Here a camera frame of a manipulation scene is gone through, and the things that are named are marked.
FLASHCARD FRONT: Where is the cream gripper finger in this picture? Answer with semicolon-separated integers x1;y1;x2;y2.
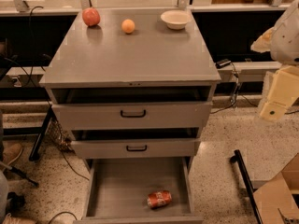
258;65;299;122
250;28;273;53

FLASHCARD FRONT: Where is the red coke can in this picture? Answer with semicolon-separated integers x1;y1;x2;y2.
147;190;172;209

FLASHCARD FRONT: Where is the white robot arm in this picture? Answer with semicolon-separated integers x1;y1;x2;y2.
250;0;299;122

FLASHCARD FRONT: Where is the grey drawer cabinet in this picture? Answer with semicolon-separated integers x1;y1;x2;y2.
39;7;222;224

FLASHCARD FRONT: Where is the top grey drawer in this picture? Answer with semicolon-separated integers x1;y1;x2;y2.
52;102;211;130

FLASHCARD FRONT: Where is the grey drawer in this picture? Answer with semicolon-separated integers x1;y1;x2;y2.
71;139;200;160
74;157;203;224
52;102;211;130

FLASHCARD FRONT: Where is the middle grey drawer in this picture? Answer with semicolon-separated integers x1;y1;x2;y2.
71;139;200;160

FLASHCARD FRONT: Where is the bottom grey drawer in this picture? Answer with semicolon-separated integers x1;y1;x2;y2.
74;157;203;224

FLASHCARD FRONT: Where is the small black device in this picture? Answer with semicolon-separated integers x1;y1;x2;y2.
215;59;231;69

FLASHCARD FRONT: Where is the black metal stand leg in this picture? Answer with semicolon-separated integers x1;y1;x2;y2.
230;149;263;224

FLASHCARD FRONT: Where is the white bowl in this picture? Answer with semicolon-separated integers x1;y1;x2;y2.
161;10;192;30

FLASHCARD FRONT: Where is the cardboard box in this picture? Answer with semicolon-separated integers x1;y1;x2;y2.
253;153;299;224

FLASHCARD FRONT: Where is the orange fruit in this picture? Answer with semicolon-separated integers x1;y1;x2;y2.
121;20;135;34

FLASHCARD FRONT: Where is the red apple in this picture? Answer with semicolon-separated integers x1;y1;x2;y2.
82;7;100;27

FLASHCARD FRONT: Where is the black table leg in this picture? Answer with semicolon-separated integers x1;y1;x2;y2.
29;108;53;161

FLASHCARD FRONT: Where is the brown shoe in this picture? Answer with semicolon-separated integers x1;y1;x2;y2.
1;144;23;165

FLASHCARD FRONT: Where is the black floor cable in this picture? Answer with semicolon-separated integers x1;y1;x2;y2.
210;94;299;116

